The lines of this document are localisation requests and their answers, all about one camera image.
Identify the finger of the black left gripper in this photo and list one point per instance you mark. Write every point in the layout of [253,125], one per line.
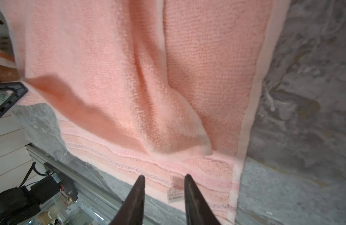
[10,94]

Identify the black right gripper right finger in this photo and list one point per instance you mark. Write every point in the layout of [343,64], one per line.
[197,209]

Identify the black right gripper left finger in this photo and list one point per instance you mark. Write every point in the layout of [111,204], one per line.
[132,210]

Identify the pink towel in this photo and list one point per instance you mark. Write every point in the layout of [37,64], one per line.
[154,88]

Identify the orange patterned towel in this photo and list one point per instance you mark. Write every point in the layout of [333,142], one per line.
[8,68]

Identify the mint green perforated basket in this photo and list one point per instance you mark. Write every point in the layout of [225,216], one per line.
[5,41]

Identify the aluminium frame rail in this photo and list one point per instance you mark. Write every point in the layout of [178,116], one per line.
[103,203]

